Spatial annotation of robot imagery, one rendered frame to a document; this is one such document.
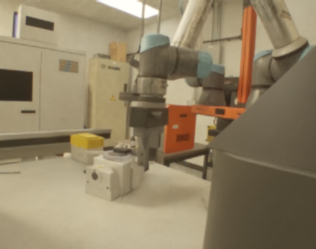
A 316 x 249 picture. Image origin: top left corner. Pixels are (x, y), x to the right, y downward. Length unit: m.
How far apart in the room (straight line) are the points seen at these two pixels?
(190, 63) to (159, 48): 0.09
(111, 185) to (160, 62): 0.33
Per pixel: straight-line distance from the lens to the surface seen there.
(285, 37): 0.78
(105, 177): 0.56
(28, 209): 0.57
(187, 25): 0.73
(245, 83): 1.08
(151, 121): 0.51
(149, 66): 0.53
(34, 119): 1.31
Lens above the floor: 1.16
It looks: 6 degrees down
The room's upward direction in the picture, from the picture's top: 4 degrees clockwise
